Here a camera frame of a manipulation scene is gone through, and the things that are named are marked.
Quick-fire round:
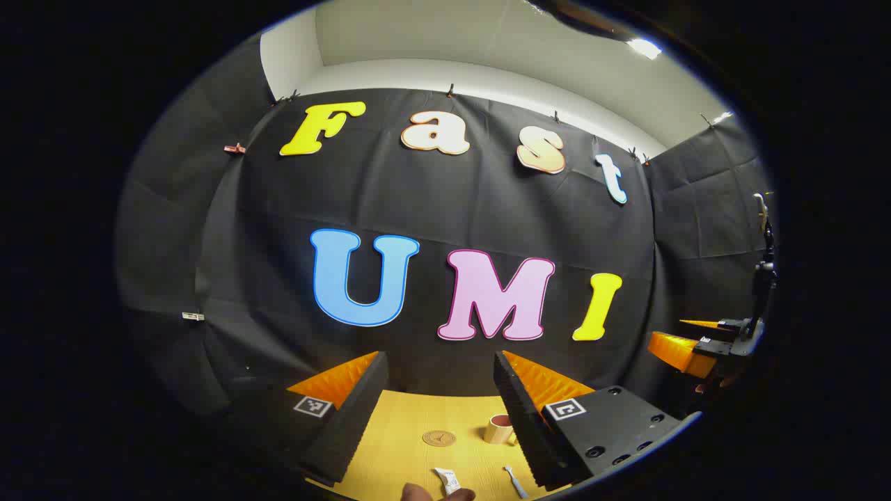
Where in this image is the beige cup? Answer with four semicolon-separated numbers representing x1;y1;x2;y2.
484;414;517;446

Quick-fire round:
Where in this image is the yellow wooden desktop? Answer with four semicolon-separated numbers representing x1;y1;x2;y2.
306;390;578;501

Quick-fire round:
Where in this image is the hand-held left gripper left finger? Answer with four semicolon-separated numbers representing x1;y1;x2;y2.
230;351;389;488

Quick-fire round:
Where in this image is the ceiling light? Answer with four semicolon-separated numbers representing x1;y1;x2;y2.
625;37;663;61

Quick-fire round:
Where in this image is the black backdrop cloth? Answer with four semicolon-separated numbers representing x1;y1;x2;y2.
115;35;777;432

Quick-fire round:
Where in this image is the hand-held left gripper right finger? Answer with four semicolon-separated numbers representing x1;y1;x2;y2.
493;350;702;491

